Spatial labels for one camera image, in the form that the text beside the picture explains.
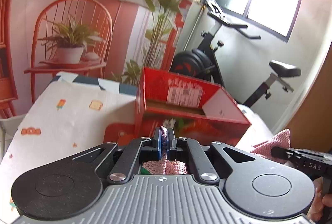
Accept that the red strawberry cardboard box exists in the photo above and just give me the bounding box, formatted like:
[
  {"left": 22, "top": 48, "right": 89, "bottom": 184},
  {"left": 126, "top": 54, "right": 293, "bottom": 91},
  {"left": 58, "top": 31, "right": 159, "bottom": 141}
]
[{"left": 134, "top": 68, "right": 251, "bottom": 146}]

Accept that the red bear placemat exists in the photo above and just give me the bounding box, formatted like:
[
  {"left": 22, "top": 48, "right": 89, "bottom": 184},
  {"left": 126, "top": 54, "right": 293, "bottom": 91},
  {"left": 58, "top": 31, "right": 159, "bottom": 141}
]
[{"left": 104, "top": 123, "right": 135, "bottom": 146}]

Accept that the pink knitted cloth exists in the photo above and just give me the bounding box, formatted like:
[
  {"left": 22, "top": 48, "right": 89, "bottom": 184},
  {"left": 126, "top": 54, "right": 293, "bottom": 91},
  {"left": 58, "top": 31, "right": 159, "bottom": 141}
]
[{"left": 140, "top": 127, "right": 290, "bottom": 175}]

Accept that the person's right hand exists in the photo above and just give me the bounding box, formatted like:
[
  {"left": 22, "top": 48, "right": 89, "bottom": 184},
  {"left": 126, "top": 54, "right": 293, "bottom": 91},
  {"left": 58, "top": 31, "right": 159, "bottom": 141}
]
[{"left": 307, "top": 177, "right": 331, "bottom": 222}]

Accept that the white patterned tablecloth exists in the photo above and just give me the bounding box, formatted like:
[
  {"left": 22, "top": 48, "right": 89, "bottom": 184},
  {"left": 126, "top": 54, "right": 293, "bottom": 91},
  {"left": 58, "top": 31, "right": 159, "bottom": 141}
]
[{"left": 0, "top": 71, "right": 276, "bottom": 224}]

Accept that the black exercise bike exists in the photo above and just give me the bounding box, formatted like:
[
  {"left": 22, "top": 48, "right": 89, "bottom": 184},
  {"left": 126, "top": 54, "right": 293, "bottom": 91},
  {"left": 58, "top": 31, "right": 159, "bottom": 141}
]
[{"left": 169, "top": 0, "right": 302, "bottom": 108}]

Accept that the printed living room backdrop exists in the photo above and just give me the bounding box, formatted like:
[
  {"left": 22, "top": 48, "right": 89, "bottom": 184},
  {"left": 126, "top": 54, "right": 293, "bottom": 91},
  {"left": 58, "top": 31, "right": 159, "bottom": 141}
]
[{"left": 0, "top": 0, "right": 208, "bottom": 118}]

